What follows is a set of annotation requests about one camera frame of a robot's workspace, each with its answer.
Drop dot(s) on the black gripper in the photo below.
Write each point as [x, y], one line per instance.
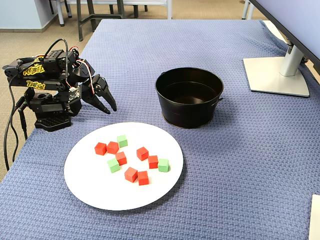
[98, 88]

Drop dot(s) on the red cube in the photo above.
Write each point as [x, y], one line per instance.
[142, 153]
[112, 148]
[153, 162]
[143, 178]
[130, 175]
[100, 149]
[121, 158]

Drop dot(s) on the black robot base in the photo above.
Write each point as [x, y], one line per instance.
[50, 123]

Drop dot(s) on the white round plate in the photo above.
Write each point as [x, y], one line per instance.
[95, 190]

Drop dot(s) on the green cube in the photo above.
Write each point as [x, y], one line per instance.
[113, 166]
[163, 165]
[122, 141]

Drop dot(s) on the black metal bucket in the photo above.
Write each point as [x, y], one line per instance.
[185, 115]

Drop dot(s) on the light grey table leg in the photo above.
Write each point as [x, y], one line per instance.
[169, 11]
[245, 11]
[61, 15]

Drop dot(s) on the black chair legs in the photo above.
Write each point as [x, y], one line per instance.
[135, 11]
[68, 10]

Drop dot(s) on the blue woven tablecloth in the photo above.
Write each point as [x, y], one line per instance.
[225, 175]

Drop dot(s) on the monitor with silver stand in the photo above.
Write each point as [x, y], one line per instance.
[275, 80]

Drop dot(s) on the white flat panel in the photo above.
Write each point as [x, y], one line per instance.
[315, 220]

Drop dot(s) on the small camera circuit board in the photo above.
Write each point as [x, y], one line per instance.
[74, 94]

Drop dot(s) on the dark grey metal table frame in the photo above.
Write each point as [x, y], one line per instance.
[80, 27]

